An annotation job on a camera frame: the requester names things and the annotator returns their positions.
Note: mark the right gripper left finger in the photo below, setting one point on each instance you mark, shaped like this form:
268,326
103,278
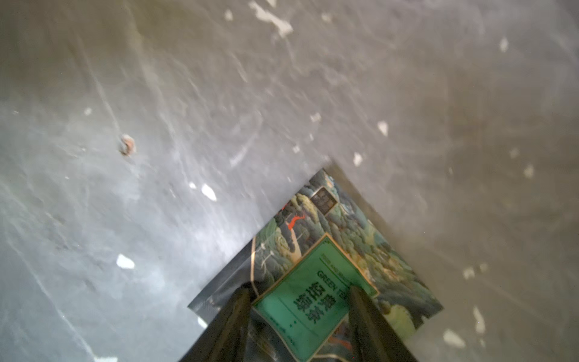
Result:
225,338

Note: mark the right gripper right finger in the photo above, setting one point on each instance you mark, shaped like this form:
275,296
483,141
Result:
372,337

